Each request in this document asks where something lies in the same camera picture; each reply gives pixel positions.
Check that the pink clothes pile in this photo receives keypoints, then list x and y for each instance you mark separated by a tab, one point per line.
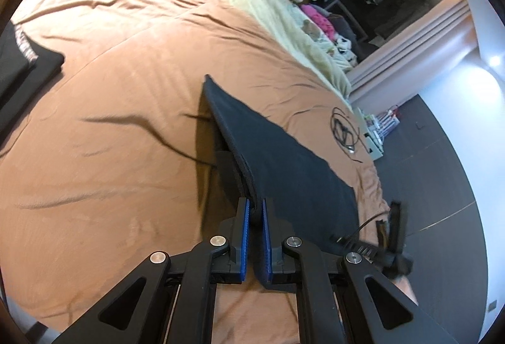
320	20

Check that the white bedside shelf unit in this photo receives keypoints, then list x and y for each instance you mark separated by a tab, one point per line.
375	129

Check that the folded black printed shirt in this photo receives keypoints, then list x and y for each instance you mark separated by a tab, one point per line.
26	69

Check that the orange-brown bed blanket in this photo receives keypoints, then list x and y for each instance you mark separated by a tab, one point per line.
116	161

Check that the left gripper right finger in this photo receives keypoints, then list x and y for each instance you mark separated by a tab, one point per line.
277	265

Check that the black cloth garment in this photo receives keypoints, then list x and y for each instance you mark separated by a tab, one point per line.
258	160

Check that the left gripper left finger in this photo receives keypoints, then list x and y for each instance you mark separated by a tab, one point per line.
231	266

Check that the cream fleece blanket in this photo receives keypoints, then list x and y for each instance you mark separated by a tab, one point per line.
285	23

